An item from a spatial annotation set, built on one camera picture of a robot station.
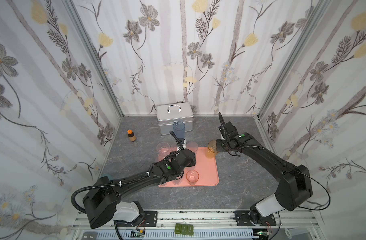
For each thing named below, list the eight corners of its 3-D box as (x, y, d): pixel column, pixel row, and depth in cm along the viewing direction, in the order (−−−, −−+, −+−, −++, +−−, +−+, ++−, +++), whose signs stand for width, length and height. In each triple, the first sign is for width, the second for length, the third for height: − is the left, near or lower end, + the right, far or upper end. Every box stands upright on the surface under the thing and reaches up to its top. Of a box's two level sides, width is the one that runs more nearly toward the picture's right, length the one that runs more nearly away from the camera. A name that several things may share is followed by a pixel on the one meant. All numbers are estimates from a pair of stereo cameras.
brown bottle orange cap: (130, 141, 107) (126, 132, 99) (131, 137, 109) (127, 129, 101) (135, 141, 107) (131, 132, 99) (136, 137, 109) (132, 129, 101)
